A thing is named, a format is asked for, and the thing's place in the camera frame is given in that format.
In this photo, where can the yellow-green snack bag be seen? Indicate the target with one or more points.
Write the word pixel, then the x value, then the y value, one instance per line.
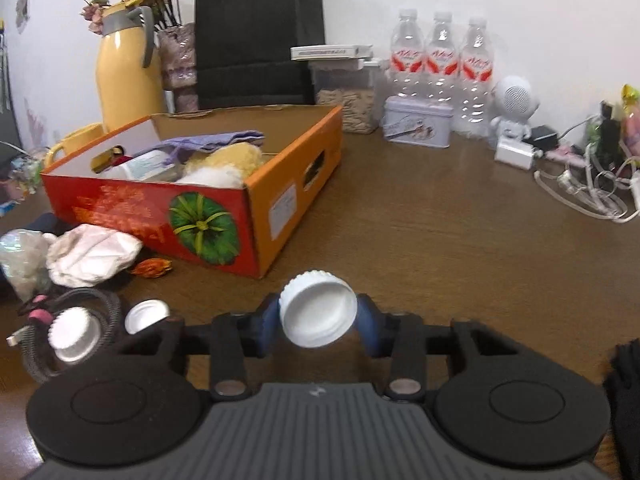
pixel 634 120

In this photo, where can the black power adapter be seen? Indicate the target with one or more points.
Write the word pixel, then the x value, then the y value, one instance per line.
pixel 544 136

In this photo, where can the flat white box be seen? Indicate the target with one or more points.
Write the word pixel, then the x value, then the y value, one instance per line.
pixel 330 52

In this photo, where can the black gloves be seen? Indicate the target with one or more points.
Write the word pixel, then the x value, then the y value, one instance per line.
pixel 627 410

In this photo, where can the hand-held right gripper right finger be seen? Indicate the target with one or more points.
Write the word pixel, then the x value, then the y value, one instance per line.
pixel 369 325

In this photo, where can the crumpled white cloth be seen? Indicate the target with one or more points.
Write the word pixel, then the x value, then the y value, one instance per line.
pixel 95 255

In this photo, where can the dried orange flower bud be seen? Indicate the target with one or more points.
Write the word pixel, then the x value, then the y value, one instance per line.
pixel 152 268

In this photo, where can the black paper bag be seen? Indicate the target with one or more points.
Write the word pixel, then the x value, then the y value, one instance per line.
pixel 255 35

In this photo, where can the pale printed tin box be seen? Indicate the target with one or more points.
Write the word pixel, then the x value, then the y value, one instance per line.
pixel 417 122

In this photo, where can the white charger block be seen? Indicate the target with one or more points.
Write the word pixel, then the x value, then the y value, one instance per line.
pixel 515 154

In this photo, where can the yellow thermos jug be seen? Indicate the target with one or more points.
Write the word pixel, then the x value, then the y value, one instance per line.
pixel 125 80

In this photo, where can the white robot-shaped speaker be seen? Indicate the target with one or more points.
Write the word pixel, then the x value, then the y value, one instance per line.
pixel 515 100

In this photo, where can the iridescent plastic bag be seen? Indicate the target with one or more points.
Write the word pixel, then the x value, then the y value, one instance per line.
pixel 20 260

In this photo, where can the small green bottle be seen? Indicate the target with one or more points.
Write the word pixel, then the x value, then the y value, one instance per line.
pixel 610 132

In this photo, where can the white ribbed jar lid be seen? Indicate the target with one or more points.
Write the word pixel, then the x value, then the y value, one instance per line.
pixel 72 335

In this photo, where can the translucent plastic container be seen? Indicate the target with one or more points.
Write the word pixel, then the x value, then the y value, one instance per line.
pixel 145 165

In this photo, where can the clear container of seeds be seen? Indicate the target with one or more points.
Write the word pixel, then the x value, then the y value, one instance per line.
pixel 345 105

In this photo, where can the orange cardboard box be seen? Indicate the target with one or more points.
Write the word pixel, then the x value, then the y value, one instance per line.
pixel 295 200

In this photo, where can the pink mottled vase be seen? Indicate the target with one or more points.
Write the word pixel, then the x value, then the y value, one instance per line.
pixel 177 65

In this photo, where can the dark blue cloth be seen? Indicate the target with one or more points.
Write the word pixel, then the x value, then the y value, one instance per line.
pixel 47 222

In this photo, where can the yellow and white plush sheep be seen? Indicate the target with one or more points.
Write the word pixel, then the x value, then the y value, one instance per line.
pixel 220 165

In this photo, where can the small white lid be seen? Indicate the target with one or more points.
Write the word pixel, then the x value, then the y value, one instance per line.
pixel 147 316

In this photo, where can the wall picture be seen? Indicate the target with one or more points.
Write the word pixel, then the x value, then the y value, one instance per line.
pixel 22 7

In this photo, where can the yellow mug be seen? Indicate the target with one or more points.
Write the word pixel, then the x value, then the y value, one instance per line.
pixel 80 140

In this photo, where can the large white ribbed cap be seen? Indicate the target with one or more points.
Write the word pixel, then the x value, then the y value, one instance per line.
pixel 317 310

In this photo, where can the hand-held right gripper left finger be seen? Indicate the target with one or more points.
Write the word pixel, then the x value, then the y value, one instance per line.
pixel 267 320

